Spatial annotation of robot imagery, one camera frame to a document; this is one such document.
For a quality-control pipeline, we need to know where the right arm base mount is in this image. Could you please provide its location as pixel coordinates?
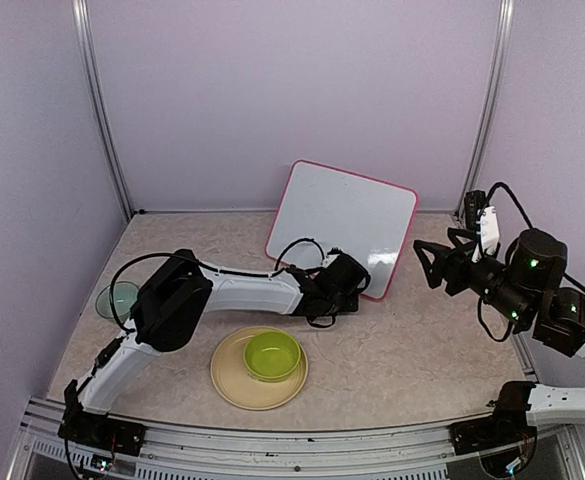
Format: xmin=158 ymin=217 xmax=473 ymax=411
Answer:
xmin=449 ymin=416 xmax=538 ymax=455

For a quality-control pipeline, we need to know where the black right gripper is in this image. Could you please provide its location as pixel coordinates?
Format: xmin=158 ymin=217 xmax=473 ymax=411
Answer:
xmin=415 ymin=227 xmax=535 ymax=327

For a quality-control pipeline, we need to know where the aluminium front rail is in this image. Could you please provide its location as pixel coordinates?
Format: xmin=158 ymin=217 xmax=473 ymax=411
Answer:
xmin=4 ymin=398 xmax=585 ymax=479

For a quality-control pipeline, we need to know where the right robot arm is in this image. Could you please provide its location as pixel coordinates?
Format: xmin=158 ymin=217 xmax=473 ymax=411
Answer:
xmin=413 ymin=228 xmax=585 ymax=444

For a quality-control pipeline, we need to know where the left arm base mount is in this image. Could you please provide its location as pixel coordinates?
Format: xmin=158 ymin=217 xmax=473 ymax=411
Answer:
xmin=58 ymin=412 xmax=147 ymax=457

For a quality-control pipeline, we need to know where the left aluminium corner post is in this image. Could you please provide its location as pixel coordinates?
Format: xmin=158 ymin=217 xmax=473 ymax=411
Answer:
xmin=71 ymin=0 xmax=134 ymax=222

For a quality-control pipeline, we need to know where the right aluminium corner post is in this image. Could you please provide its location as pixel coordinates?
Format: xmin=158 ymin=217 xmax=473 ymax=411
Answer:
xmin=454 ymin=0 xmax=515 ymax=219

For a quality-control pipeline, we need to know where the beige round plate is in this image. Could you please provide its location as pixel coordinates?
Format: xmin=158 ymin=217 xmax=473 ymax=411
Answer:
xmin=210 ymin=327 xmax=309 ymax=411

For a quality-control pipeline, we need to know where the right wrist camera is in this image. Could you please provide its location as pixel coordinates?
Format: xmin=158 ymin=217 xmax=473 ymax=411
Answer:
xmin=464 ymin=190 xmax=500 ymax=263

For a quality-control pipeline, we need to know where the clear glass bowl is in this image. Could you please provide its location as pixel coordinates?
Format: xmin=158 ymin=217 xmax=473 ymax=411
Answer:
xmin=95 ymin=281 xmax=139 ymax=322

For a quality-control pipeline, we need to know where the aluminium corner post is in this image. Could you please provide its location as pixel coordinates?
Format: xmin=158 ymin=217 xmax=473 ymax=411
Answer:
xmin=71 ymin=0 xmax=134 ymax=222
xmin=454 ymin=0 xmax=515 ymax=219

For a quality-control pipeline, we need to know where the green plastic bowl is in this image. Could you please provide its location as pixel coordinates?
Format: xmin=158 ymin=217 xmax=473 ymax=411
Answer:
xmin=243 ymin=330 xmax=301 ymax=382

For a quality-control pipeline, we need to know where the pink framed whiteboard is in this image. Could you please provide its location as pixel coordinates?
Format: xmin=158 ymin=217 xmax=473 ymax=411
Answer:
xmin=265 ymin=160 xmax=419 ymax=301

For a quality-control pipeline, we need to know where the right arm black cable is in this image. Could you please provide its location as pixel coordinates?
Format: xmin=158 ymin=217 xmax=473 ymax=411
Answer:
xmin=476 ymin=181 xmax=585 ymax=344

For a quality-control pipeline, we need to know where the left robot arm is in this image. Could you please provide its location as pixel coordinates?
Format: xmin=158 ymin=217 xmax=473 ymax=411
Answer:
xmin=64 ymin=249 xmax=371 ymax=445

